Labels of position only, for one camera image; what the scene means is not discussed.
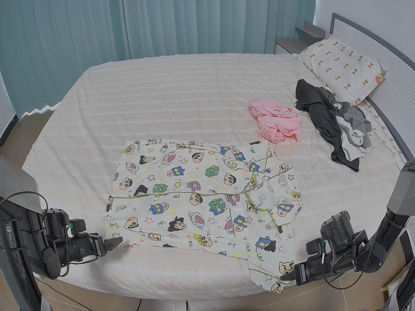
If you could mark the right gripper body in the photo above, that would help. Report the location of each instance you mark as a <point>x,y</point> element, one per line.
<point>313,269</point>

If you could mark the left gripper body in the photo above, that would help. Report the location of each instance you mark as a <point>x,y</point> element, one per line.
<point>86,248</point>

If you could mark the white printed pyjama top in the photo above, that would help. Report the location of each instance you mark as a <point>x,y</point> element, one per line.
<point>194,206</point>

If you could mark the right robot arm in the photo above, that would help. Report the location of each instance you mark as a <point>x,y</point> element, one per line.
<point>373,251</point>

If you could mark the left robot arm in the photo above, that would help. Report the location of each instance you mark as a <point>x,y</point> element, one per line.
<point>22,238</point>

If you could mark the pile of clothes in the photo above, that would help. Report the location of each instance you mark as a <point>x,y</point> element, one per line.
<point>321,115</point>

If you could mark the pink garment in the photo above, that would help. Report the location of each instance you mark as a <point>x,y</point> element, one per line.
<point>275,121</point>

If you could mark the bed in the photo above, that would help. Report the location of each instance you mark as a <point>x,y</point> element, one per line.
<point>178,102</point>

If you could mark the white printed pillow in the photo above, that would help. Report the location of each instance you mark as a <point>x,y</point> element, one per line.
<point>343,66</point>

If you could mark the grey bedside table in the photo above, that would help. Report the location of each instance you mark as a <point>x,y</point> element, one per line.
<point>291,44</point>

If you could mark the blue-green curtain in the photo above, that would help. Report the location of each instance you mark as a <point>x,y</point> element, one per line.
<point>162,18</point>

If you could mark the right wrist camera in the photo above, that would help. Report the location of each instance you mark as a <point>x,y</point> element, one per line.
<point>314,247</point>

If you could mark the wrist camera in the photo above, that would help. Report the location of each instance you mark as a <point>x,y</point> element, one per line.
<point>314,247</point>
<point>77,227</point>

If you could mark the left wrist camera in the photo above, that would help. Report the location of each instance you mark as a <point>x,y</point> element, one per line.
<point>77,227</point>

